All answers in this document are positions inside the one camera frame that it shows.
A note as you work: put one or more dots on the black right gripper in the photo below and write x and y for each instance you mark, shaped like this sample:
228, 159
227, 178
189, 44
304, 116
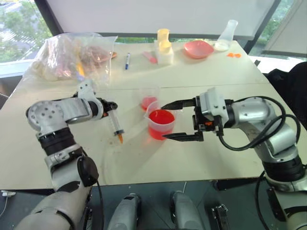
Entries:
202, 124

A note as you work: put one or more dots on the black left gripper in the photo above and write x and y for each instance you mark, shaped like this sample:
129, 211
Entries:
103, 108

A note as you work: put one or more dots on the clear syringe with orange tip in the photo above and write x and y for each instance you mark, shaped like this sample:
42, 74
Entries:
116, 125

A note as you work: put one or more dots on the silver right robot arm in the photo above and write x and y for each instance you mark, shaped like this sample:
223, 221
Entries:
268, 124

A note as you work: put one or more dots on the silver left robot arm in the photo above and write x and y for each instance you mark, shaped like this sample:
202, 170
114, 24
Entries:
60, 110

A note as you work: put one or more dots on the clear cup full red liquid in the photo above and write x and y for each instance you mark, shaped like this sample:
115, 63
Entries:
161, 124

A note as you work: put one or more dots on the clear cup little red liquid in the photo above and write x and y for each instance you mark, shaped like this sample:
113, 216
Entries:
148, 101

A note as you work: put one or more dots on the short yellow plastic cup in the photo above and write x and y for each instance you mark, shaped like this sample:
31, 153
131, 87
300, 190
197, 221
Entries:
165, 46

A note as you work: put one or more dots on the tall yellow plastic cup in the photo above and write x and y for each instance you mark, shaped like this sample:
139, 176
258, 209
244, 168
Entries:
163, 35

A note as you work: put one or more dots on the blue and white pen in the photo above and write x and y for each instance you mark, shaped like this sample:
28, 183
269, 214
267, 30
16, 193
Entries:
127, 61

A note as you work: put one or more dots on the clear plastic bag with items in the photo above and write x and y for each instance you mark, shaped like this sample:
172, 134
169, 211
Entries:
69, 57

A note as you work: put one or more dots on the pink plastic spoon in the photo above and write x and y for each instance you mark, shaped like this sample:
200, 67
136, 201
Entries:
150, 57

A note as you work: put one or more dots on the pink plastic bowl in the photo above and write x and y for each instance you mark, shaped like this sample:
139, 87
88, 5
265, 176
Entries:
198, 49

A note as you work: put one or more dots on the small orange pieces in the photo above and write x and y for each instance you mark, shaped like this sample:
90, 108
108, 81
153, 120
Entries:
234, 55

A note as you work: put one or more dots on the grey right robot leg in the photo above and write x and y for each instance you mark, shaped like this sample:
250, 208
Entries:
185, 212

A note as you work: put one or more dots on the grey robot leg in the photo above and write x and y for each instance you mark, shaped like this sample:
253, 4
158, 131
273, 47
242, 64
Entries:
126, 212
185, 212

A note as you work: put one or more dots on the clear conical flask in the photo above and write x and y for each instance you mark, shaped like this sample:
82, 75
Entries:
226, 36

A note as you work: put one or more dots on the grey left robot leg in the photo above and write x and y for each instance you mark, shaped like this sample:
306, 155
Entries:
126, 212

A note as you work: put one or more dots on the white board panel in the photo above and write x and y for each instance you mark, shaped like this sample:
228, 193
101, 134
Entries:
163, 14

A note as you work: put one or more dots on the black fabric chair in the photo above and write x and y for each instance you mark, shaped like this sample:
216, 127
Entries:
289, 83

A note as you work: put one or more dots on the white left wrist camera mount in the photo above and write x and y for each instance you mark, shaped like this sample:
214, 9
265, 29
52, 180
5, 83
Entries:
86, 90

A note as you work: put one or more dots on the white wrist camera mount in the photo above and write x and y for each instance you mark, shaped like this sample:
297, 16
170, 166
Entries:
211, 102
86, 90

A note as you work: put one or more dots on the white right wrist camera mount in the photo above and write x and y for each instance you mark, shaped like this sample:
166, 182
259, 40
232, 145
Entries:
211, 102

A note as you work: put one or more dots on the black metal bracket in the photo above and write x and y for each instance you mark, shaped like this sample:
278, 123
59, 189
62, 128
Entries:
220, 214

